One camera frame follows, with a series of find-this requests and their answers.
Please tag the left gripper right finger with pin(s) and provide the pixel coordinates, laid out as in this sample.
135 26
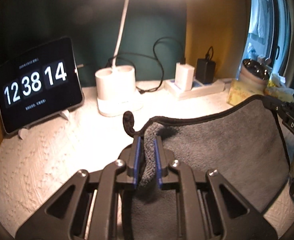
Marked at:
208 206

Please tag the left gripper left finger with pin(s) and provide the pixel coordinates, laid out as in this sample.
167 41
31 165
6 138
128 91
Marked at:
86 205

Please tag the purple and grey towel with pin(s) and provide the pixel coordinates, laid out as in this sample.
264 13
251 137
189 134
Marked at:
244 143

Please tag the yellow wipes pack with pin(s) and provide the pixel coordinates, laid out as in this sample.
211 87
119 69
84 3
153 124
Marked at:
277 89

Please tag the yellow tissue box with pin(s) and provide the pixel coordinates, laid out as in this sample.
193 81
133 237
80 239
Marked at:
240 91

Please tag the white power strip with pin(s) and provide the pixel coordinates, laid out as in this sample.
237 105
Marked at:
198 89

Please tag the black power adapter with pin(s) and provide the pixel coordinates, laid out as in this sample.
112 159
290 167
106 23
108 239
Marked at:
205 68

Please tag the white hanging shirt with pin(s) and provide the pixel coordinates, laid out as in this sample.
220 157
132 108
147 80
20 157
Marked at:
257 24

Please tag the white charger plug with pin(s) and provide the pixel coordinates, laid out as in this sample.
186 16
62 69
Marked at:
184 76

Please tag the white desk lamp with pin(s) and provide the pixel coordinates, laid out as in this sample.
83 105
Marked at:
117 90

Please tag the yellow curtain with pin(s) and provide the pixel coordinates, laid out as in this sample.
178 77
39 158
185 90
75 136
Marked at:
222 25

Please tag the tablet showing clock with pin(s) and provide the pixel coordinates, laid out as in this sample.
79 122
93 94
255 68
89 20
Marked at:
39 84

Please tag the dark green curtain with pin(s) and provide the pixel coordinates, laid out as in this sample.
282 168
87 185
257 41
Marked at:
153 36

